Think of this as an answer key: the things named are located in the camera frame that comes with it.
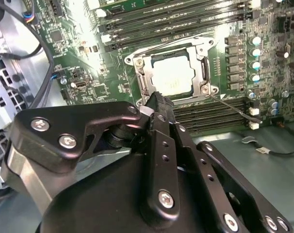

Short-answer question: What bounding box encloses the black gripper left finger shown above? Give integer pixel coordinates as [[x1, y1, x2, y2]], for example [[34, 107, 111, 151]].
[[1, 91, 181, 228]]

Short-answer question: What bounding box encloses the silver CPU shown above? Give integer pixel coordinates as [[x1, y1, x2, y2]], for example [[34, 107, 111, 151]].
[[151, 51, 197, 96]]

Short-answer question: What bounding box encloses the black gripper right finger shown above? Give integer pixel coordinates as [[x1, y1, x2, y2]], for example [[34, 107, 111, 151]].
[[163, 96, 294, 233]]

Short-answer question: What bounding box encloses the metal socket cover frame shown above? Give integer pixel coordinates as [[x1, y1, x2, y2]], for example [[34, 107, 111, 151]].
[[133, 45, 212, 102]]

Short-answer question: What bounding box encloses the thin metal locking lever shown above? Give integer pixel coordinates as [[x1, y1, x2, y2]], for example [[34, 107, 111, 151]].
[[209, 94, 263, 124], [133, 35, 212, 57]]

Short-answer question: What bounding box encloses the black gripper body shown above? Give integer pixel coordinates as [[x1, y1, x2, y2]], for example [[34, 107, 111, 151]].
[[34, 145, 249, 233]]

